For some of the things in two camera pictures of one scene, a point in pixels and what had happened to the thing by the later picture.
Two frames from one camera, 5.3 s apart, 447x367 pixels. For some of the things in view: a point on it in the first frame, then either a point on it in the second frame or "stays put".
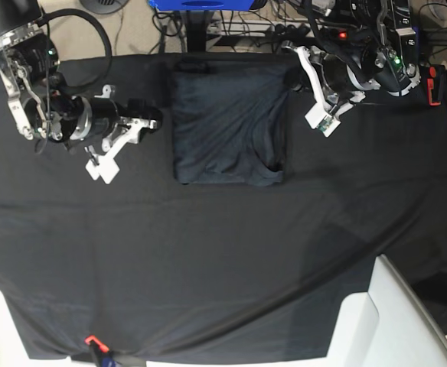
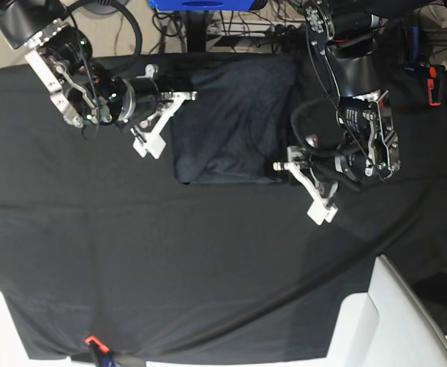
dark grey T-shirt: [229, 122] stays put
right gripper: [338, 82] → [343, 170]
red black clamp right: [435, 84] stays put
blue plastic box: [202, 4] stays put
